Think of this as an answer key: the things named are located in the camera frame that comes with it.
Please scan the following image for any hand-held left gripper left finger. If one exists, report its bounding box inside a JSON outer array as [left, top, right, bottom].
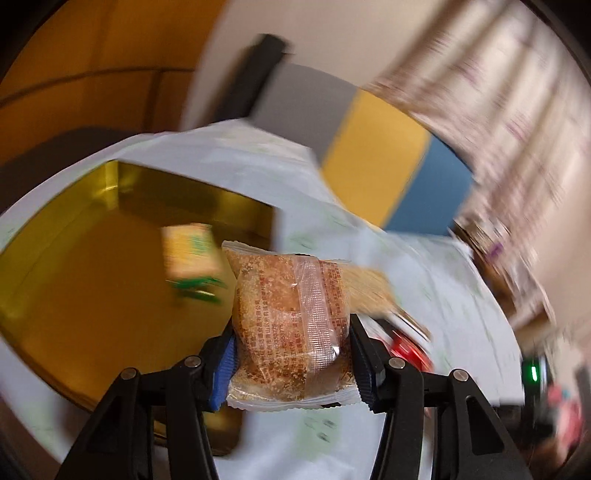
[[55, 329, 245, 480]]

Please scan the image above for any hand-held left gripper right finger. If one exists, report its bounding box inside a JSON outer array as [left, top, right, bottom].
[[348, 314, 536, 480]]

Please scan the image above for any brown pastry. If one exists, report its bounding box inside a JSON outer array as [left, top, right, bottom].
[[222, 240, 361, 411]]

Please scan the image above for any gold tin box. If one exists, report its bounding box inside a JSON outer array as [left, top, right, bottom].
[[0, 159, 278, 457]]

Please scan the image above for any red packet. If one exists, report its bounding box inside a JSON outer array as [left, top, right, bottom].
[[369, 323, 435, 374]]

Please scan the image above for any white and brown pouch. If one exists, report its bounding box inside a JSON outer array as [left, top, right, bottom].
[[344, 265, 432, 342]]

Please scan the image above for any green wrapper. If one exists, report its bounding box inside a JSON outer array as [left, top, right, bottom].
[[168, 276, 227, 305]]

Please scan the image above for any yellow green snack packet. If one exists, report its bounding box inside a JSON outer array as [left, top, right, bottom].
[[161, 223, 229, 282]]

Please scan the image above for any yellow chair back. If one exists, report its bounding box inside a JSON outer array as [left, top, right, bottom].
[[321, 90, 432, 227]]

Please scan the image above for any grey chair back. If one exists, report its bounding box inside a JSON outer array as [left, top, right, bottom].
[[252, 64, 361, 162]]

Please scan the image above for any pale patterned cloth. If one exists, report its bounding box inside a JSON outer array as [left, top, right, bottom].
[[365, 0, 591, 333]]

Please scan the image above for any black frame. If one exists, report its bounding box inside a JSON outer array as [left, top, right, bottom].
[[215, 34, 289, 123]]

